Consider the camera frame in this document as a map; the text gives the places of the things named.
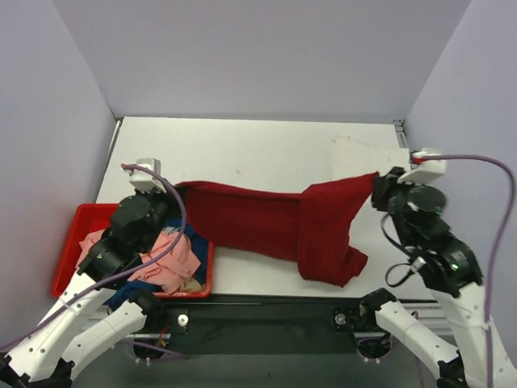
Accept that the dark red t-shirt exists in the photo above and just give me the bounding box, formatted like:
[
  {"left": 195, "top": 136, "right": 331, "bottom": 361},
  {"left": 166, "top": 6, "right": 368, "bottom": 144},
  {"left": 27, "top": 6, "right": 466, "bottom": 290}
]
[{"left": 176, "top": 172, "right": 378, "bottom": 287}]

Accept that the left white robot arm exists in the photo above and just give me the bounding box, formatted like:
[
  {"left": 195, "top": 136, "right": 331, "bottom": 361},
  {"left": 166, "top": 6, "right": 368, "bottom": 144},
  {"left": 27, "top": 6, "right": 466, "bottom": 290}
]
[{"left": 1, "top": 190, "right": 186, "bottom": 387}]

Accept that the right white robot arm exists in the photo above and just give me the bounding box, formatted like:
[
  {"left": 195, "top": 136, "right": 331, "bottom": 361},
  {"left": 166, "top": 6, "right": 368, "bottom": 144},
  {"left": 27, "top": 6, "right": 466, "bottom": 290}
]
[{"left": 357, "top": 167, "right": 516, "bottom": 387}]

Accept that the navy blue t-shirt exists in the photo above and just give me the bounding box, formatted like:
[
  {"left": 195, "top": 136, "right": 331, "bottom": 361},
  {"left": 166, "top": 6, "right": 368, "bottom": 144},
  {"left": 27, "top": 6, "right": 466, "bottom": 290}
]
[{"left": 105, "top": 225, "right": 208, "bottom": 310}]

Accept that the red plastic bin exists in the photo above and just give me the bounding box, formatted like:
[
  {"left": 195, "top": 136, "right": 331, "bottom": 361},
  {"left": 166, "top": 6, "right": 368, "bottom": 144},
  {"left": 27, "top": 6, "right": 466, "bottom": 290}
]
[{"left": 51, "top": 204, "right": 215, "bottom": 299}]

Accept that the pink t-shirt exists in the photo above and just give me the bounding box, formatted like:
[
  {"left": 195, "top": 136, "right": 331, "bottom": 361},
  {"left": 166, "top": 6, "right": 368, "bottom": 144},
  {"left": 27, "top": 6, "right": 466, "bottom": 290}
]
[{"left": 76, "top": 230, "right": 206, "bottom": 295}]

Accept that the beige t-shirt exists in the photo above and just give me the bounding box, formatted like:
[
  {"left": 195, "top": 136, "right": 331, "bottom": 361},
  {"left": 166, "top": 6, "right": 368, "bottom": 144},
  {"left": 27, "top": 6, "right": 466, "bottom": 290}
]
[{"left": 177, "top": 278, "right": 205, "bottom": 293}]

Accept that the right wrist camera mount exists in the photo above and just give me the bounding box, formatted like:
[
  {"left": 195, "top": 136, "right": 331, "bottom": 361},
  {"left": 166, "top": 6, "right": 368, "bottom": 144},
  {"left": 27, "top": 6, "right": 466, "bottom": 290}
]
[{"left": 397, "top": 148, "right": 446, "bottom": 184}]

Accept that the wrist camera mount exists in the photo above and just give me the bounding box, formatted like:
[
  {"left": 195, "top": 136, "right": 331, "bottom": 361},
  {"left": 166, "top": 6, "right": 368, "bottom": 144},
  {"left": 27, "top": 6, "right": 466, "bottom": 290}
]
[
  {"left": 121, "top": 158, "right": 166, "bottom": 192},
  {"left": 397, "top": 148, "right": 446, "bottom": 184}
]

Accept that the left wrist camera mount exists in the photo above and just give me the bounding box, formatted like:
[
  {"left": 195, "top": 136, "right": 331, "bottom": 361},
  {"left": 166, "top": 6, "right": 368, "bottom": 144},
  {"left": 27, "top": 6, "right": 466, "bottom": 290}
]
[{"left": 121, "top": 158, "right": 166, "bottom": 192}]

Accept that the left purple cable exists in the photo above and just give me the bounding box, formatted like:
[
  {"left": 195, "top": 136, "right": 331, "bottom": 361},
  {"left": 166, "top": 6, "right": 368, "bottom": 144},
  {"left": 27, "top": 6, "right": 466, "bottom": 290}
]
[{"left": 0, "top": 163, "right": 187, "bottom": 352}]

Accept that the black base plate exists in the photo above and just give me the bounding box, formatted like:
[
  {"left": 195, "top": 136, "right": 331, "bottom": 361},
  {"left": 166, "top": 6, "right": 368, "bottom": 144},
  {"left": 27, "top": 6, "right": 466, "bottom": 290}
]
[{"left": 115, "top": 294, "right": 395, "bottom": 356}]

